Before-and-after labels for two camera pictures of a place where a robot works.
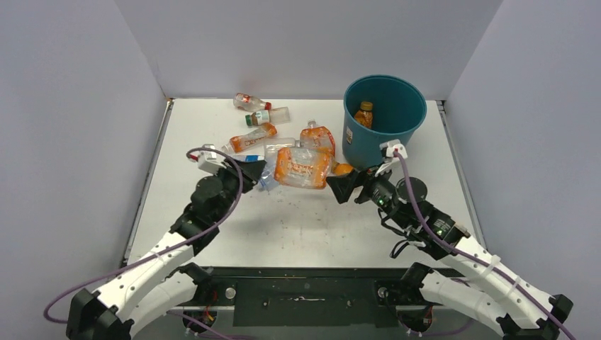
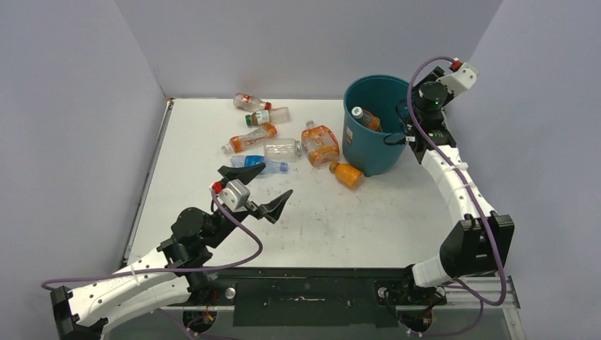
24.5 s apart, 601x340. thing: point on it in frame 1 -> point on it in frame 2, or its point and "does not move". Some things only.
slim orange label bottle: x=236 y=144 does not move
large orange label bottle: x=302 y=167 -> x=367 y=118
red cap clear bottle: x=246 y=103 does not move
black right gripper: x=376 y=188 -> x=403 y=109
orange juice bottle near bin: x=341 y=168 does not move
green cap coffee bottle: x=278 y=115 does not move
